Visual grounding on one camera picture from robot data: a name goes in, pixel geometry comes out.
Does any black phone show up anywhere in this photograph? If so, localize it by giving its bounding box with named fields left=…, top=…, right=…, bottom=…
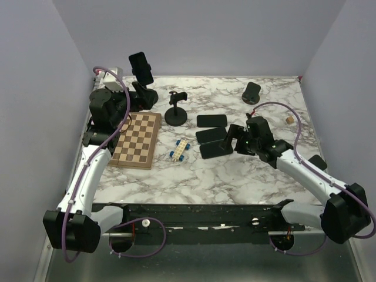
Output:
left=199, top=140, right=233, bottom=159
left=129, top=52, right=154, bottom=86
left=196, top=127, right=227, bottom=145
left=197, top=114, right=227, bottom=127

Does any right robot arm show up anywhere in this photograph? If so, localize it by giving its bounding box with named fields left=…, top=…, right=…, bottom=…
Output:
left=221, top=116, right=375, bottom=244

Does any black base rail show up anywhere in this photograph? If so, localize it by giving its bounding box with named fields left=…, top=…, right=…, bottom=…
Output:
left=60, top=201, right=344, bottom=244

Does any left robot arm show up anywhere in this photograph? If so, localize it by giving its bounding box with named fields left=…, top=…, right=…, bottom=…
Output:
left=43, top=82, right=158, bottom=253

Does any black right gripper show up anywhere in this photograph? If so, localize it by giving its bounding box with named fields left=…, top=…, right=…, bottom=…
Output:
left=220, top=123, right=260, bottom=156

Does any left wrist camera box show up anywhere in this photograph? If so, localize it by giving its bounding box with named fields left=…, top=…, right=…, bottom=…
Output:
left=103, top=67, right=123, bottom=92

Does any wooden chessboard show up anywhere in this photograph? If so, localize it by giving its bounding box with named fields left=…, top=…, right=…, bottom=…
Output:
left=109, top=112, right=162, bottom=169

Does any black phone stand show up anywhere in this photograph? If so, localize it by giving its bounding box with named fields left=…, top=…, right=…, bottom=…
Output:
left=132, top=63, right=159, bottom=110
left=164, top=91, right=187, bottom=127

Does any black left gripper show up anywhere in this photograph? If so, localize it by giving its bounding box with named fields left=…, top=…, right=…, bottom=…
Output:
left=105, top=81, right=156, bottom=127

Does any toy car with blue wheels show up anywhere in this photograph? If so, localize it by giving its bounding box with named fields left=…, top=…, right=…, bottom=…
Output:
left=169, top=139, right=190, bottom=162

